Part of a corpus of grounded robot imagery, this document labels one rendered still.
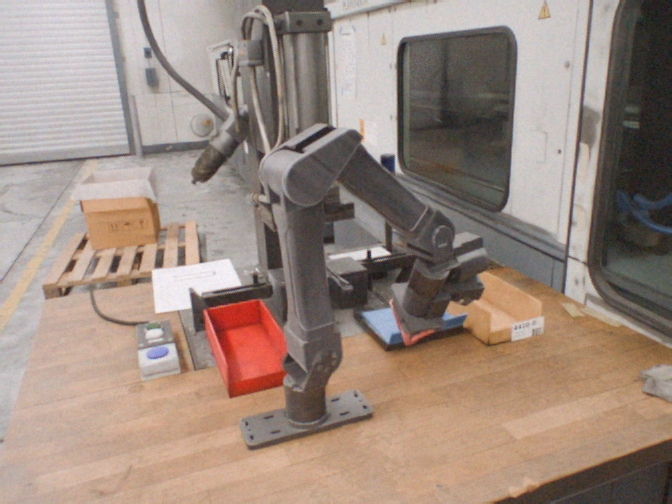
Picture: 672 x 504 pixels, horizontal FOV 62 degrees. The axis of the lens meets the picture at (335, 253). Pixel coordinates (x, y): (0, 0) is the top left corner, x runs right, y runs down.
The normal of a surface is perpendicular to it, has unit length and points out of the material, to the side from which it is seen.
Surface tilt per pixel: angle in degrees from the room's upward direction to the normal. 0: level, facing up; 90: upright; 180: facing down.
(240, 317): 90
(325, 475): 0
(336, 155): 90
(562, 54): 90
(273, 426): 0
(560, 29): 90
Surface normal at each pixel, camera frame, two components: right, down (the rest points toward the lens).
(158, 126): 0.30, 0.30
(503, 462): -0.04, -0.94
